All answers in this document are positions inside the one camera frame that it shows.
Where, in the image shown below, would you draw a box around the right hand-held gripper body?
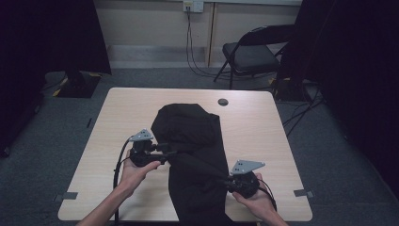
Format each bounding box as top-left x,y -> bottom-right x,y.
227,159 -> 266,200

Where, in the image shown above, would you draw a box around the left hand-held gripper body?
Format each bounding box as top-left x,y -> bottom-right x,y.
128,128 -> 159,169

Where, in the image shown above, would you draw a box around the black pants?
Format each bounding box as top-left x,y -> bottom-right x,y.
151,103 -> 235,226

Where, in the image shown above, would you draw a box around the person's left hand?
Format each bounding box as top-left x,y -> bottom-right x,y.
118,149 -> 162,198

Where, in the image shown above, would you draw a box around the person's right hand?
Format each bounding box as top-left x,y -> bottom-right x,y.
231,172 -> 278,221

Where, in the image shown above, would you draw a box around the grey tape strip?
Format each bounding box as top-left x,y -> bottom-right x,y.
293,188 -> 315,199
53,191 -> 79,202

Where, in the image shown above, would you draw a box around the black stand base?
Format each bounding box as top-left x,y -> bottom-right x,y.
271,76 -> 312,103
56,70 -> 102,99

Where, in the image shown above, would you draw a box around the yellow floor tape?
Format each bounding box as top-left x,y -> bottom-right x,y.
52,72 -> 104,98

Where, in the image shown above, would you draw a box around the black folding chair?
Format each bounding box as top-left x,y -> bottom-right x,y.
214,24 -> 296,90

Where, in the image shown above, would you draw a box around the black curtain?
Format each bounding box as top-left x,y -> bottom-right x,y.
0,0 -> 113,154
278,0 -> 399,200

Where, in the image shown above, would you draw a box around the right hand-held gripper cable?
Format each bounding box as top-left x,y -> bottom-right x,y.
257,178 -> 279,213

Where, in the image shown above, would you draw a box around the hand-held gripper cable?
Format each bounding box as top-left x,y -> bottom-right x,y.
112,136 -> 136,226
257,178 -> 279,213

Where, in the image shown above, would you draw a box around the left hand-held gripper cable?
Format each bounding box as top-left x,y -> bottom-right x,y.
112,136 -> 136,226

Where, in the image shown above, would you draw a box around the black floor cables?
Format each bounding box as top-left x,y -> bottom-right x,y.
281,84 -> 326,137

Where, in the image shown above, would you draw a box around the black wall socket cable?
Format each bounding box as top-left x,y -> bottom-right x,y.
187,12 -> 233,80
184,8 -> 222,78

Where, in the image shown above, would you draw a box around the white wall socket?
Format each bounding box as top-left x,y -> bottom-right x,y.
183,0 -> 205,14

